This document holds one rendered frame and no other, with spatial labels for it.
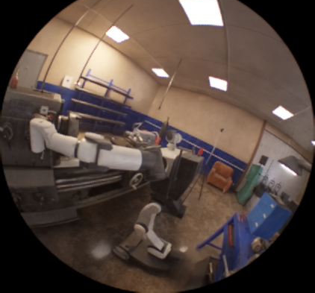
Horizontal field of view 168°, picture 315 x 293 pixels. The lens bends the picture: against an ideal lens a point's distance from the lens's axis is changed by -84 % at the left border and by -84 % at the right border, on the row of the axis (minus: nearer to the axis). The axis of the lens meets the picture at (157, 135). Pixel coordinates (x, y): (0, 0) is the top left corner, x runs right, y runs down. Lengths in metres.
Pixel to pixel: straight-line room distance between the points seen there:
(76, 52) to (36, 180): 3.80
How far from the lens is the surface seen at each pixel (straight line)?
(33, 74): 4.11
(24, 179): 0.97
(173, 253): 1.33
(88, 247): 1.49
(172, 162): 0.56
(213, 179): 4.27
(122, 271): 1.48
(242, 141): 4.97
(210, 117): 4.98
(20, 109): 0.83
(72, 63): 4.10
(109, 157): 0.37
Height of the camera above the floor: 1.45
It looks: 9 degrees down
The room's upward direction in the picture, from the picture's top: 23 degrees clockwise
